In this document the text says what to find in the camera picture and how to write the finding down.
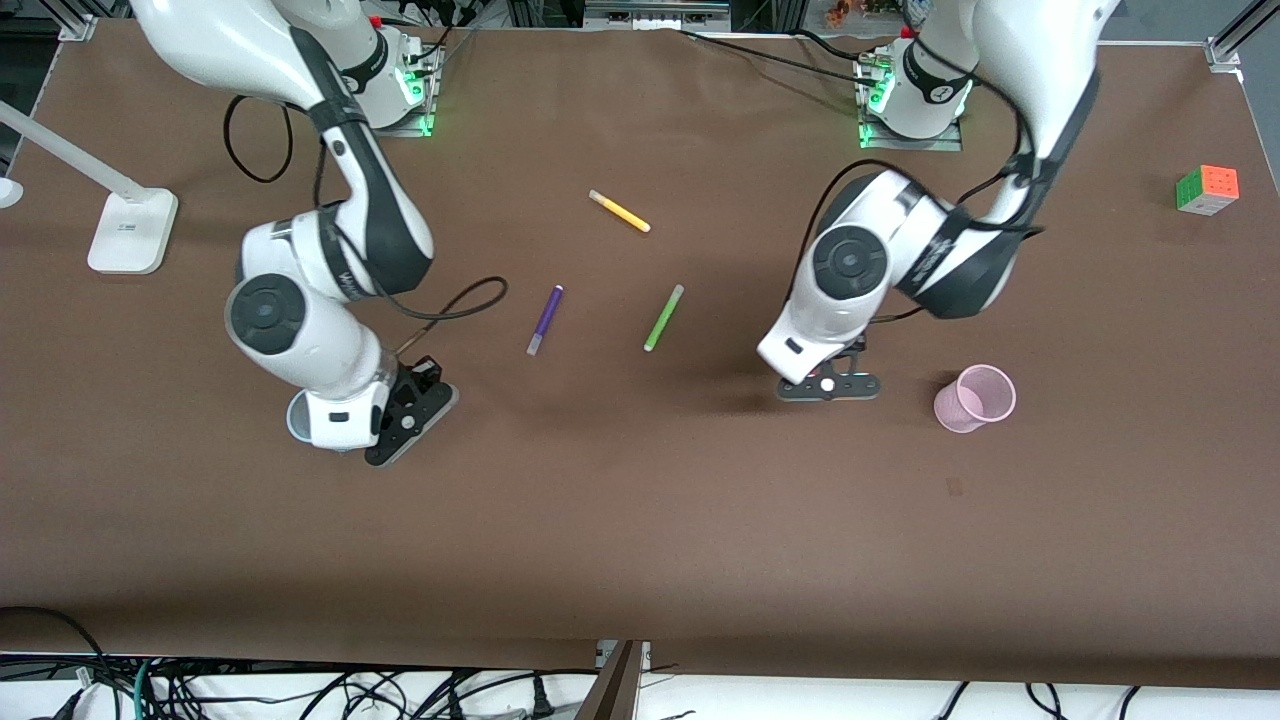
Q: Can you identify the yellow marker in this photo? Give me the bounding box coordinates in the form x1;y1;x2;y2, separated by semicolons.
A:
588;189;652;234

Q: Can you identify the white desk lamp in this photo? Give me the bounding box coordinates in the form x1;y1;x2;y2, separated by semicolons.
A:
0;100;180;275

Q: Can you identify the black cable across table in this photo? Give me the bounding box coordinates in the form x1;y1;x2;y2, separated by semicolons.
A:
678;28;886;89

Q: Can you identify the black looped floor cable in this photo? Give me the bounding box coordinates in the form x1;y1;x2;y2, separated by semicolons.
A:
0;605;113;720

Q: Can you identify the pink plastic cup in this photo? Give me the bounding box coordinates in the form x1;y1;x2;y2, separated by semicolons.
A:
933;364;1018;434

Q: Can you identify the purple marker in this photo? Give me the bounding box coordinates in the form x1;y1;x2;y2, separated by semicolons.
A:
526;285;565;357

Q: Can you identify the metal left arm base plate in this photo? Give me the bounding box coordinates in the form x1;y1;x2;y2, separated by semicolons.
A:
858;55;964;152

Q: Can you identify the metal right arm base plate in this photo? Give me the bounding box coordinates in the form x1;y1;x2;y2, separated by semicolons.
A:
372;40;441;138

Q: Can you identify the green marker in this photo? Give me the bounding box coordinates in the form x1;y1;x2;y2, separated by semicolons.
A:
643;284;686;353

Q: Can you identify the colourful puzzle cube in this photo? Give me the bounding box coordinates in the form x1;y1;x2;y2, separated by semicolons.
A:
1175;164;1241;217

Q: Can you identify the brown table support beam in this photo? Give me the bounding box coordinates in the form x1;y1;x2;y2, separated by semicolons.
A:
575;640;646;720

